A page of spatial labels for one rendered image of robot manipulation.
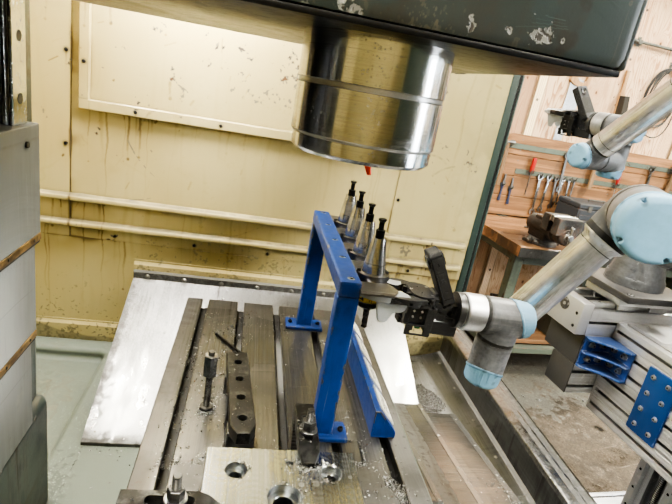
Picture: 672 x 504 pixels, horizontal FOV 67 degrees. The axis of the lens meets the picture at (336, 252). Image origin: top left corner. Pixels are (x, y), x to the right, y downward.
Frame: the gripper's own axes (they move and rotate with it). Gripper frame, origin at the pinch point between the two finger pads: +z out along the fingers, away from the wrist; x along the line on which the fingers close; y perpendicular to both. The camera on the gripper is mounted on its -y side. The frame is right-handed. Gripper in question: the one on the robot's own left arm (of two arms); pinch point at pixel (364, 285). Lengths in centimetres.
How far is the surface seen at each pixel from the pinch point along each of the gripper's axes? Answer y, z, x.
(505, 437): 45, -54, 19
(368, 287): -2.1, 1.0, -5.9
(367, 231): -7.8, -0.5, 9.5
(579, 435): 112, -170, 115
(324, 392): 19.4, 4.5, -7.1
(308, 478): 20.8, 8.9, -27.1
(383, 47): -38, 15, -37
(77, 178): 9, 73, 71
